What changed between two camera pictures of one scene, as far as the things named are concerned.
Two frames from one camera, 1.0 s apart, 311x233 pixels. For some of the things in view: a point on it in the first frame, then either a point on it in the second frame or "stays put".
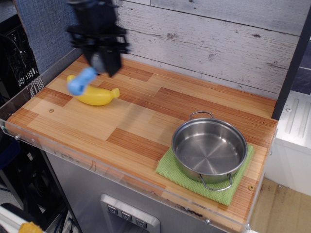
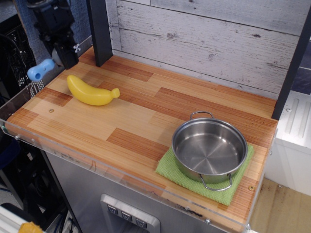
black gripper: [97, 29] to [54, 24]
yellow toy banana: [95, 96] stays put
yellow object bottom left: [30, 227] stays put
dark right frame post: [290, 75] stays put
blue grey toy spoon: [76, 86] to [36, 73]
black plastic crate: [20, 64] stays put
